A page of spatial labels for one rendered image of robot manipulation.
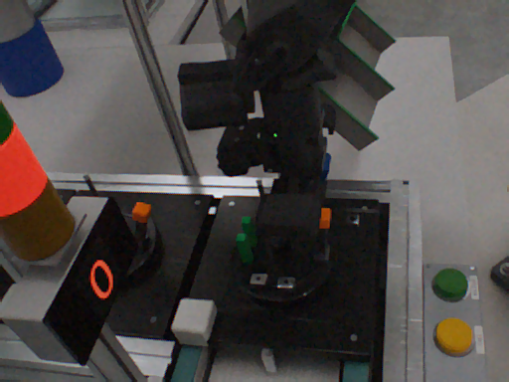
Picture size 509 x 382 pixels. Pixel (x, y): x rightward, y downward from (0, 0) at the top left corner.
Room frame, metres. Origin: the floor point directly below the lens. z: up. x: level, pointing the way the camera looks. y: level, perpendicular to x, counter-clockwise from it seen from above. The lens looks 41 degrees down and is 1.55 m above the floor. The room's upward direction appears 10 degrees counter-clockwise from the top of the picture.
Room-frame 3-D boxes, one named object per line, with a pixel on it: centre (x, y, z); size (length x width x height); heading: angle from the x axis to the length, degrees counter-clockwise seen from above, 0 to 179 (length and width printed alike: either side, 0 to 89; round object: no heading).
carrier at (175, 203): (0.50, 0.28, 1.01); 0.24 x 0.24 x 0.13; 74
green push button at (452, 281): (0.36, -0.17, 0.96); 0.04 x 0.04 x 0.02
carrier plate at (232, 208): (0.43, 0.03, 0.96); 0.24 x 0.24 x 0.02; 74
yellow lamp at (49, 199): (0.28, 0.20, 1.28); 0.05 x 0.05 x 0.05
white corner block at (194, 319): (0.37, 0.16, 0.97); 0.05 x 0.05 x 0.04; 74
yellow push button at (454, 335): (0.29, -0.15, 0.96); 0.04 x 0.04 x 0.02
